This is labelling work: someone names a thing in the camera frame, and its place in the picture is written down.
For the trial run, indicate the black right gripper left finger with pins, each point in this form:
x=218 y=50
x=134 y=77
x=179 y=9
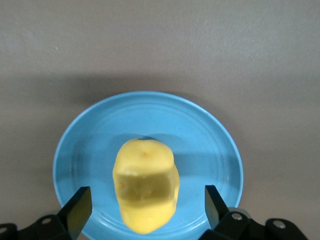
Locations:
x=72 y=217

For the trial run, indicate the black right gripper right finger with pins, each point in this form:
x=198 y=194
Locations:
x=225 y=225

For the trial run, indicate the yellow peeled potato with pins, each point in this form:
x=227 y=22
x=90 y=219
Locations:
x=145 y=175

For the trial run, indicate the blue round plate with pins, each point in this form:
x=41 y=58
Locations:
x=200 y=150

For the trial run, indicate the brown table mat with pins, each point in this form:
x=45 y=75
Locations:
x=160 y=50

